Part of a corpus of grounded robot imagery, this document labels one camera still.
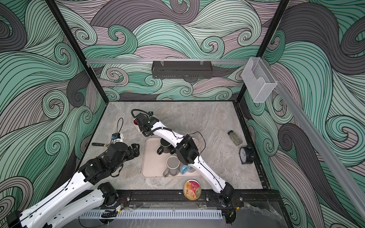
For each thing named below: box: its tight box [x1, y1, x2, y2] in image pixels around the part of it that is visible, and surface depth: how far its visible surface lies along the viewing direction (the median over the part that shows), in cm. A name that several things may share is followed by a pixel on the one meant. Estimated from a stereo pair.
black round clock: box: [238, 144, 255, 165], surface depth 83 cm
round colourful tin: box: [182, 179, 202, 200], surface depth 74 cm
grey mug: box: [162, 155, 181, 178], surface depth 78 cm
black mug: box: [159, 137, 172, 154], surface depth 86 cm
